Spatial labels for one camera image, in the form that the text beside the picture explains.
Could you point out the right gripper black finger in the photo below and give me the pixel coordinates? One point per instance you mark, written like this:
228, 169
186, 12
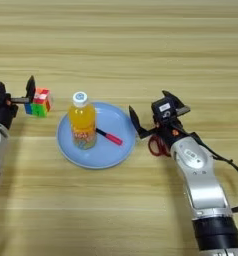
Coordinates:
136, 122
176, 101

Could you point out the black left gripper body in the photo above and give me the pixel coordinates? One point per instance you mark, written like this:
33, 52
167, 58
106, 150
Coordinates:
4, 111

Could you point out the red and black pen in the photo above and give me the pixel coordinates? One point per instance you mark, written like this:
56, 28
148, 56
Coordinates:
111, 137

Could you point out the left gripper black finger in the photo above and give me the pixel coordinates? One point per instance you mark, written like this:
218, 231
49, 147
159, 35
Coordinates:
30, 90

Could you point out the colourful puzzle cube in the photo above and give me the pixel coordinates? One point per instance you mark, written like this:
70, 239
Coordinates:
42, 101

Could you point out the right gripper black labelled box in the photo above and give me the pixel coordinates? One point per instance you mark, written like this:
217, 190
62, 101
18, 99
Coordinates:
165, 109

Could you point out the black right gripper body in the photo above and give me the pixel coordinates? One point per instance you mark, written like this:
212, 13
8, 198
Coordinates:
169, 131

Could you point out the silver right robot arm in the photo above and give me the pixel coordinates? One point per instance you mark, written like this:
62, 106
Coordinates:
201, 170

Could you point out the round blue plate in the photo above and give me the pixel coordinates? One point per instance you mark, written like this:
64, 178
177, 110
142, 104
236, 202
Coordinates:
114, 153

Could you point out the orange juice bottle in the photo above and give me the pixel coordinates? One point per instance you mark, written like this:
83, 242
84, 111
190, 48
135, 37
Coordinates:
82, 123

